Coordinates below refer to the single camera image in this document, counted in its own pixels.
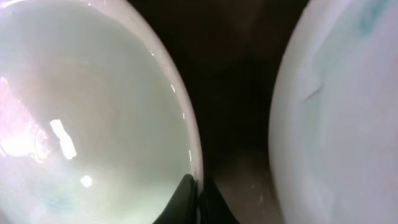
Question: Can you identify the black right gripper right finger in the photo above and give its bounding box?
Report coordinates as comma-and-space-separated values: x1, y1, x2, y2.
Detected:
198, 177, 239, 224

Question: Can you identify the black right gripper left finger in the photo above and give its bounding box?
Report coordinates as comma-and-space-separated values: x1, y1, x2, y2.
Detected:
154, 174, 198, 224

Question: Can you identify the pale green white plate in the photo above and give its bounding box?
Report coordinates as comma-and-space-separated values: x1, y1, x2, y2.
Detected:
1, 1, 203, 223

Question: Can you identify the brown serving tray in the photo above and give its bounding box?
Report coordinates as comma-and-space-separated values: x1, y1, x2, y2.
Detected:
131, 0, 307, 223

